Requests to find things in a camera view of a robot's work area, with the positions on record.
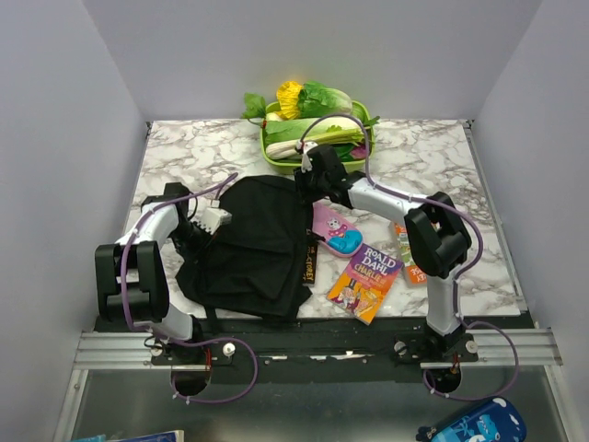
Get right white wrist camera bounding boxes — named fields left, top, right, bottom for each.
left=295, top=140, right=318, bottom=173

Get orange 78-Storey Treehouse book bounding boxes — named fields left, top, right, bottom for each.
left=391, top=223, right=427, bottom=286

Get aluminium rail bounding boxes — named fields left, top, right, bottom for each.
left=74, top=329, right=562, bottom=371

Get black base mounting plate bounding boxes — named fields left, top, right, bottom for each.
left=144, top=318, right=479, bottom=387

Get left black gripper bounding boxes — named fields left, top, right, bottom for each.
left=169, top=220, right=217, bottom=269

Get blue pencil case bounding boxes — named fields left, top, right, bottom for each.
left=415, top=396, right=528, bottom=442

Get green celery stalks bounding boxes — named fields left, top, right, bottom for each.
left=265, top=128, right=374, bottom=161

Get yellow flower vegetable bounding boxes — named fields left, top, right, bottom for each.
left=276, top=81, right=303, bottom=120

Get green lettuce head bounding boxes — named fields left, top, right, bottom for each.
left=297, top=81, right=353, bottom=118

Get long white green cabbage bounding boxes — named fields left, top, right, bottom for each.
left=262, top=117, right=364, bottom=145

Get green leaf sprig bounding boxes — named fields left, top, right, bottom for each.
left=241, top=92, right=266, bottom=120

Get black student backpack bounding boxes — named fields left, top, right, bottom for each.
left=176, top=175, right=312, bottom=321

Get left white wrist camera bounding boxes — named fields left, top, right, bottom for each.
left=198, top=200, right=232, bottom=235

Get pink pencil case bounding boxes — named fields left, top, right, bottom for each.
left=312, top=202, right=364, bottom=258

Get green vegetable tray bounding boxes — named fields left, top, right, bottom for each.
left=260, top=101, right=379, bottom=174

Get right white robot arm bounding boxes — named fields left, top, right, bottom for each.
left=294, top=142, right=472, bottom=361

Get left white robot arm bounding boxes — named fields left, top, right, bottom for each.
left=95, top=182, right=213, bottom=364

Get blue Treehouse book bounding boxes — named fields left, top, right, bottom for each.
left=302, top=229, right=318, bottom=286

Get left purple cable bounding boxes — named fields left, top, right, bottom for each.
left=120, top=172, right=259, bottom=405

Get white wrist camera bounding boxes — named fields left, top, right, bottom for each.
left=198, top=200, right=232, bottom=235
left=295, top=140, right=318, bottom=173

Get Roald Dahl Charlie book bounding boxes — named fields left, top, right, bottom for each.
left=327, top=244, right=402, bottom=325

